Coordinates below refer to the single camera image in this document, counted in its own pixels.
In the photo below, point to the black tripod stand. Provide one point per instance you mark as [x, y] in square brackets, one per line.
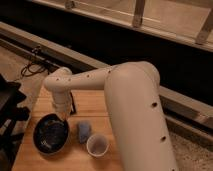
[10, 114]

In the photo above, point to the black rectangular remote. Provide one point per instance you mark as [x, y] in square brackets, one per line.
[73, 108]

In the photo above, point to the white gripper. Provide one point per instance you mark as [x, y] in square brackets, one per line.
[62, 103]

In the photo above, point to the dark ceramic bowl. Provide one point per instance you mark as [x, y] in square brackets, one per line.
[50, 134]

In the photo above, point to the blue grey cloth piece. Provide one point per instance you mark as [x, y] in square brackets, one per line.
[84, 131]

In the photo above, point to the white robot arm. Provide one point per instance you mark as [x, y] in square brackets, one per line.
[131, 92]

